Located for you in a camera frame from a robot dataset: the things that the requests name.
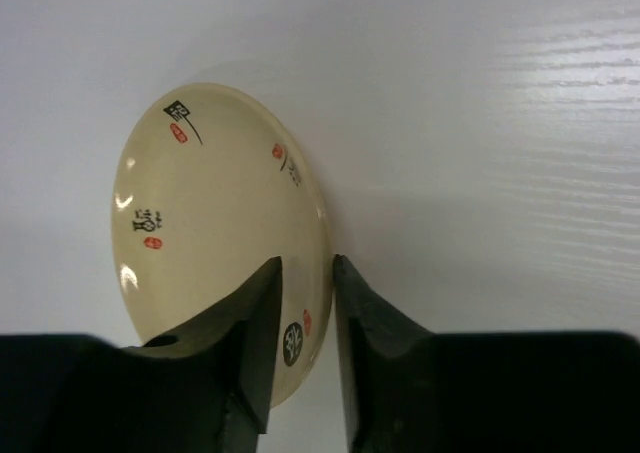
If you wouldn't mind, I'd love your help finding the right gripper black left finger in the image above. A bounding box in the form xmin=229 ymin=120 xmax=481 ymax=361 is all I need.
xmin=1 ymin=257 xmax=282 ymax=452

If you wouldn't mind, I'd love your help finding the cream plate with calligraphy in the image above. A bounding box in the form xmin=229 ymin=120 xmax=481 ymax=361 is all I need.
xmin=111 ymin=83 xmax=333 ymax=406

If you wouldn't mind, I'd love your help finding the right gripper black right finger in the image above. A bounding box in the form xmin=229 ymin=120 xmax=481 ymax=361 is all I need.
xmin=332 ymin=255 xmax=639 ymax=452

